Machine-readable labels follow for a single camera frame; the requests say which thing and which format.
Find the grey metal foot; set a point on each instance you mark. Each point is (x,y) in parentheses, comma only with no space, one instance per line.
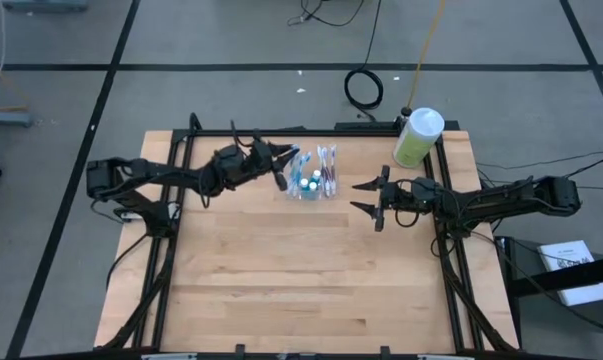
(6,119)
(46,5)

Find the black side stand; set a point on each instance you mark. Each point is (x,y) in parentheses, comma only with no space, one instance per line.
(531,287)

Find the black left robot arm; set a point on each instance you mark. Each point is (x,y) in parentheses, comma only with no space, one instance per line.
(146,172)

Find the black aluminium table frame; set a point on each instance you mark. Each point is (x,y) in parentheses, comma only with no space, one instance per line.
(181,134)

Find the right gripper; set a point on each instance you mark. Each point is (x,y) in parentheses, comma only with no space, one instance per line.
(398,197)

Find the blue mouthwash bottle white cap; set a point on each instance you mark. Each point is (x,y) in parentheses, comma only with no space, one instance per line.
(316,175)
(304,183)
(311,194)

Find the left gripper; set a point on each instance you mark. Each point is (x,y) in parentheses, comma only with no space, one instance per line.
(261,160)

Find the blue toothbrush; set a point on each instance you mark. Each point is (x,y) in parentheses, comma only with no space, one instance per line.
(307,159)
(291,182)
(295,150)
(299,167)

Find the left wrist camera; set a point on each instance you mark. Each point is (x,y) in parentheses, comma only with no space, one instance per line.
(230,159)

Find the purple toothbrush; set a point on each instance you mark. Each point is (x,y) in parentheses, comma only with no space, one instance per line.
(326,165)
(320,157)
(333,155)

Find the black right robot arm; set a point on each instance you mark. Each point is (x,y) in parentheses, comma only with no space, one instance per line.
(506,200)

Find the white wipes canister green label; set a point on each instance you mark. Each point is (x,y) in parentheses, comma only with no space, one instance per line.
(418,137)

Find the white manual booklet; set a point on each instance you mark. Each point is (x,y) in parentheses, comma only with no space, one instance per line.
(576,272)

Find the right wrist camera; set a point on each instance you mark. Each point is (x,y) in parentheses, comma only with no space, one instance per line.
(426,189)

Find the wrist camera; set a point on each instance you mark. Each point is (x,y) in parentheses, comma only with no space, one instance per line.
(426,189)
(230,159)

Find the clear acrylic organizer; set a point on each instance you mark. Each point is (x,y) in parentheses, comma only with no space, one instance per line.
(331,192)

